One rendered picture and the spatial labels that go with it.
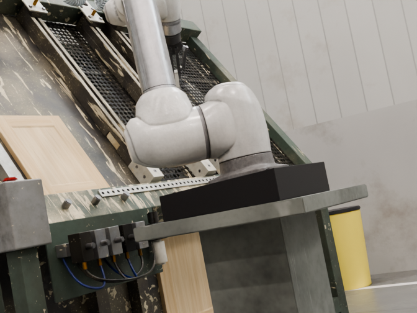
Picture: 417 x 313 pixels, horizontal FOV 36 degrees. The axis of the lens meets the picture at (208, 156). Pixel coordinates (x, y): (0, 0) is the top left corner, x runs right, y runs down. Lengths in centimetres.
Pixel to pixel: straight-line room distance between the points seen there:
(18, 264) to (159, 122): 53
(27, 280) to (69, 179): 62
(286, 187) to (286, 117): 401
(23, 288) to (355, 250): 337
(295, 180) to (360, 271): 322
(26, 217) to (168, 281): 114
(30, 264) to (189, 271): 122
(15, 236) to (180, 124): 52
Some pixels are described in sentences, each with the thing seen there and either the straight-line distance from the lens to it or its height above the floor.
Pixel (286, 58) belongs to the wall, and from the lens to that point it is 566.
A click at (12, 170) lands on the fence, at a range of 218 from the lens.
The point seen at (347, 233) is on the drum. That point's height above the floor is 41.
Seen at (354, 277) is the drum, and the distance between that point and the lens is 484.
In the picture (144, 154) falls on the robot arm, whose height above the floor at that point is 94.
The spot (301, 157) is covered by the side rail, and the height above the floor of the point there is 95.
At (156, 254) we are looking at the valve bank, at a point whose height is 64.
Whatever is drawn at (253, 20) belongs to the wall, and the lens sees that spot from 584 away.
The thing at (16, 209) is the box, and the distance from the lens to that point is 175.
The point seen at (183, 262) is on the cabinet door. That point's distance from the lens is 287.
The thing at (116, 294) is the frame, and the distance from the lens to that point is 258.
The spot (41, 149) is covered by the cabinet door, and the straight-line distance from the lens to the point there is 237.
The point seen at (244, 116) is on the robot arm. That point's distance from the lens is 177.
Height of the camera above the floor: 76
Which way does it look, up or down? 5 degrees up
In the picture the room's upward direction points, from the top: 11 degrees counter-clockwise
